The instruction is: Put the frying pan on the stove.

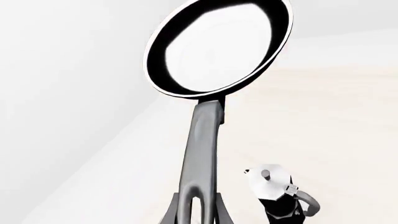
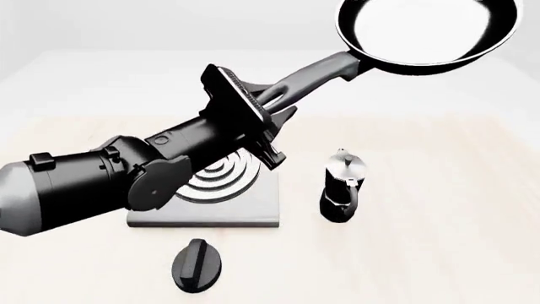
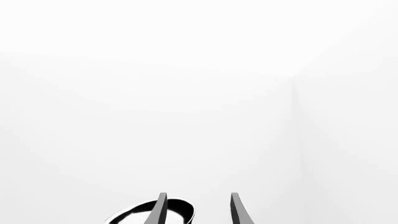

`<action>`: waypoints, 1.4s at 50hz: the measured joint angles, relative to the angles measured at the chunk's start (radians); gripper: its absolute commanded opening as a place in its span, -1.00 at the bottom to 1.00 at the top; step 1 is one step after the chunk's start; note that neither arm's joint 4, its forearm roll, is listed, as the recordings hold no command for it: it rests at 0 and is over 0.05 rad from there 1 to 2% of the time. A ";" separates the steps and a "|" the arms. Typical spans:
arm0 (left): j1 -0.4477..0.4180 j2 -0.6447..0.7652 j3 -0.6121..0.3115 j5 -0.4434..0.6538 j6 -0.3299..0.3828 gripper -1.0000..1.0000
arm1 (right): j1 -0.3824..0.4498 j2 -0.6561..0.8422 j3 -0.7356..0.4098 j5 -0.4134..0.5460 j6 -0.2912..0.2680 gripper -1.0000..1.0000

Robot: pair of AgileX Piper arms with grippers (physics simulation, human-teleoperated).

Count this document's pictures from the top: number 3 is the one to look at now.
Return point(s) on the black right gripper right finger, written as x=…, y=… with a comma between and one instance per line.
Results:
x=238, y=211

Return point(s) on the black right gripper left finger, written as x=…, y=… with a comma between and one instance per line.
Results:
x=157, y=211

